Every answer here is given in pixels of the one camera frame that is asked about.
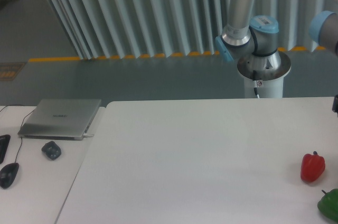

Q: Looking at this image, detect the white folding partition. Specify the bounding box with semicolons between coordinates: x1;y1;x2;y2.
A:
49;0;337;60

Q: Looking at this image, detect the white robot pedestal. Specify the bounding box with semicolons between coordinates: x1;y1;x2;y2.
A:
242;77;284;98

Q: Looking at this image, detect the silver closed laptop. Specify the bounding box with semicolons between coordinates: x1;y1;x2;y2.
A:
18;99;101;140

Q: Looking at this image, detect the black computer mouse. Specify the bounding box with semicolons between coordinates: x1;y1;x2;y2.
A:
1;162;20;189

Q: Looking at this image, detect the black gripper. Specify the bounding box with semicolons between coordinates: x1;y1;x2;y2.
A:
332;95;338;114

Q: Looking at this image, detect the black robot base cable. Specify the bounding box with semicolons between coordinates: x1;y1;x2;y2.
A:
252;69;261;99

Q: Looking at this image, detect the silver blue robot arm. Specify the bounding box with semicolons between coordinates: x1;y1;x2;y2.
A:
215;0;337;99

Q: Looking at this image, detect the black keyboard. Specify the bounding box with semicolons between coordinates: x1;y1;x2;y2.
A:
0;134;11;164

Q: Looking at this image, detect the green bell pepper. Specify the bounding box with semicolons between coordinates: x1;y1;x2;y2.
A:
317;189;337;222

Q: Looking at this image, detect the black mouse cable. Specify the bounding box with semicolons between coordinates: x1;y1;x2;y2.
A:
0;104;38;164

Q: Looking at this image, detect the red bell pepper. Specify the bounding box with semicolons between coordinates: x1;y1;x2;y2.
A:
300;151;326;182

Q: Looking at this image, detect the white usb plug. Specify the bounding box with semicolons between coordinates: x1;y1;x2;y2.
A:
83;134;94;138

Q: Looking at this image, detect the black earbuds case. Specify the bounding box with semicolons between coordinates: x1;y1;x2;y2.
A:
41;141;62;161

